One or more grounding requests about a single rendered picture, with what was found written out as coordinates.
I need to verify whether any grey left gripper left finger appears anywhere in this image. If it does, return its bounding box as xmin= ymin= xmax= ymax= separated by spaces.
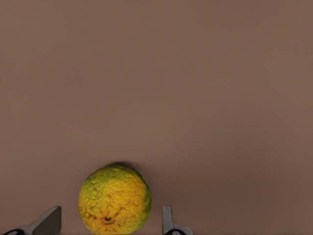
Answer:
xmin=2 ymin=206 xmax=62 ymax=235

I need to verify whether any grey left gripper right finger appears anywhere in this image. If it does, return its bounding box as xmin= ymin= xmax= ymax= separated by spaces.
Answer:
xmin=162 ymin=205 xmax=194 ymax=235

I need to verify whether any yellow-green orange fruit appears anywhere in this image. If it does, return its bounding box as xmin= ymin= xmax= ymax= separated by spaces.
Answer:
xmin=77 ymin=164 xmax=153 ymax=235

